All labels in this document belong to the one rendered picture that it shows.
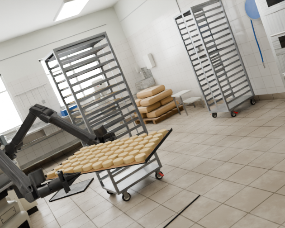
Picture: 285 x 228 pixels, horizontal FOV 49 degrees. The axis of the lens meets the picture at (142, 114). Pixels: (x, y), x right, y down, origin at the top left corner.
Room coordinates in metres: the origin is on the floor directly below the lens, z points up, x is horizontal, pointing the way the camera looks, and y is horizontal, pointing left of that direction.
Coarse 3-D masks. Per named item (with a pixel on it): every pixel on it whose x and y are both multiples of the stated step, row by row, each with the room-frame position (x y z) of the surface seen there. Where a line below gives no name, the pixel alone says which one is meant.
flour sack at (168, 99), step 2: (172, 94) 7.08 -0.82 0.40; (168, 96) 7.01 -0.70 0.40; (170, 96) 7.02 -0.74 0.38; (164, 98) 6.97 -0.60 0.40; (166, 98) 6.97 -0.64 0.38; (168, 98) 6.98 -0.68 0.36; (170, 98) 7.00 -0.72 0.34; (172, 98) 7.02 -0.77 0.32; (160, 100) 6.94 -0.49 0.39; (162, 100) 6.93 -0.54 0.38; (164, 100) 6.93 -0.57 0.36; (166, 100) 6.95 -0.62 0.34; (168, 100) 6.97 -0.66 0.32; (170, 100) 7.00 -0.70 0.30; (172, 100) 7.08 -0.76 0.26; (160, 102) 6.94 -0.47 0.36; (162, 102) 6.92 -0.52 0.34; (164, 102) 6.93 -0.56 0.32; (166, 102) 6.96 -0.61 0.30; (168, 102) 7.01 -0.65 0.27; (162, 104) 6.93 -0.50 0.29; (164, 104) 6.98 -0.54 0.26
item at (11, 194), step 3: (9, 192) 3.48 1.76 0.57; (12, 192) 3.49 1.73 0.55; (9, 195) 3.47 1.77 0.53; (12, 195) 3.48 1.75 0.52; (15, 195) 3.50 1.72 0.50; (12, 198) 3.48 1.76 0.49; (15, 198) 3.49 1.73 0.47; (18, 201) 3.50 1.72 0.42; (21, 204) 3.52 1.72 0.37; (21, 207) 3.50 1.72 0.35; (21, 210) 3.49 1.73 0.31; (24, 210) 3.52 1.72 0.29
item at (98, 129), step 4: (96, 128) 1.90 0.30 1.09; (100, 128) 1.88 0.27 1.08; (104, 128) 1.90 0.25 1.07; (96, 132) 1.90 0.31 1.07; (100, 132) 1.88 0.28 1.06; (104, 132) 1.89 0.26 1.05; (96, 136) 1.91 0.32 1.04; (100, 136) 1.89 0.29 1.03; (100, 140) 1.92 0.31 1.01; (96, 144) 1.90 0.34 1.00
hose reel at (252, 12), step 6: (246, 0) 4.54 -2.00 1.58; (252, 0) 4.44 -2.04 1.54; (246, 6) 4.57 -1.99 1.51; (252, 6) 4.47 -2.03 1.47; (246, 12) 4.60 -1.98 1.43; (252, 12) 4.50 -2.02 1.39; (258, 12) 4.41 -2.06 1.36; (252, 18) 4.53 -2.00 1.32; (258, 18) 4.46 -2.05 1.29; (252, 24) 4.63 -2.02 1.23; (264, 66) 4.65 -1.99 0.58
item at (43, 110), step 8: (32, 112) 1.97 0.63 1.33; (40, 112) 1.95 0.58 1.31; (48, 112) 1.97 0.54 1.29; (24, 120) 2.02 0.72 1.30; (32, 120) 2.00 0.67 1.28; (24, 128) 2.04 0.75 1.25; (16, 136) 2.07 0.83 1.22; (24, 136) 2.09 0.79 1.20; (8, 144) 2.08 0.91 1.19; (16, 144) 2.08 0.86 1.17; (8, 152) 2.10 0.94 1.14
